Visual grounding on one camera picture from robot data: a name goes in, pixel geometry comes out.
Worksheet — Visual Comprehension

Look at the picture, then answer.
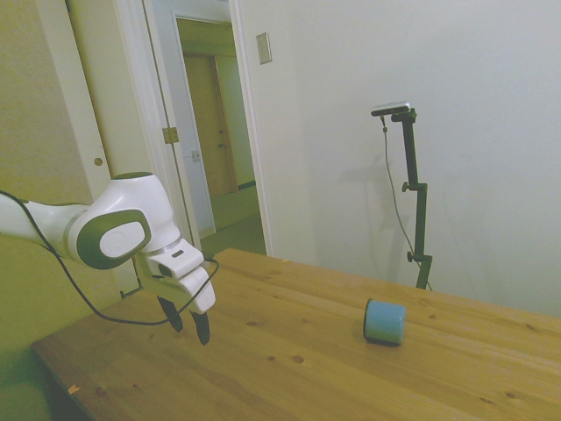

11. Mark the black camera stand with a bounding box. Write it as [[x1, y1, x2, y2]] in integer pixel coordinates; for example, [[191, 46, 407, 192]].
[[380, 114, 434, 291]]

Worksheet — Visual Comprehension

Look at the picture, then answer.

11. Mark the white open door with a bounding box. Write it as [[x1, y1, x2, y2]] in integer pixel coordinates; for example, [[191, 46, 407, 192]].
[[144, 0, 218, 240]]

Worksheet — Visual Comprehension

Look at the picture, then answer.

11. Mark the wooden hallway door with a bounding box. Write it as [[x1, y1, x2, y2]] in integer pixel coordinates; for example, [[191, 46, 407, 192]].
[[183, 54, 240, 196]]

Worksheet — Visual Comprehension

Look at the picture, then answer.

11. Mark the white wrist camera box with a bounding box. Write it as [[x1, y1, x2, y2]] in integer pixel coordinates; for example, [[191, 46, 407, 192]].
[[147, 243, 205, 280]]

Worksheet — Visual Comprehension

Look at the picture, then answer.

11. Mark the beige wall switch plate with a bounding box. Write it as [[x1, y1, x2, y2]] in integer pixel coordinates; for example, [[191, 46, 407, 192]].
[[255, 31, 273, 66]]

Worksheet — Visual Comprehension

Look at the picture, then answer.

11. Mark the dark articulated camera stand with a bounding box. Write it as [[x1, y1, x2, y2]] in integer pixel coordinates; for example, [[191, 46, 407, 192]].
[[389, 109, 435, 290]]

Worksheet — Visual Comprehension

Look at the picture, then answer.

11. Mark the blue enamel mug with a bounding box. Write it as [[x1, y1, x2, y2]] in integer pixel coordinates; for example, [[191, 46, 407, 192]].
[[362, 298, 408, 347]]

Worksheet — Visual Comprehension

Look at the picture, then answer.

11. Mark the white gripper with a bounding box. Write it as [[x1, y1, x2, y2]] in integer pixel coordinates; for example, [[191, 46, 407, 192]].
[[138, 262, 218, 346]]

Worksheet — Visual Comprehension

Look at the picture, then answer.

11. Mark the silver black exterior camera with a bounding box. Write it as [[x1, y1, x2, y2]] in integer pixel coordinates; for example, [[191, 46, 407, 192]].
[[371, 100, 414, 118]]

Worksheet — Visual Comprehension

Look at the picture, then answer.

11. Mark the white closet door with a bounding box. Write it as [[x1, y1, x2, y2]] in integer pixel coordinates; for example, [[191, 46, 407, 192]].
[[37, 0, 176, 207]]

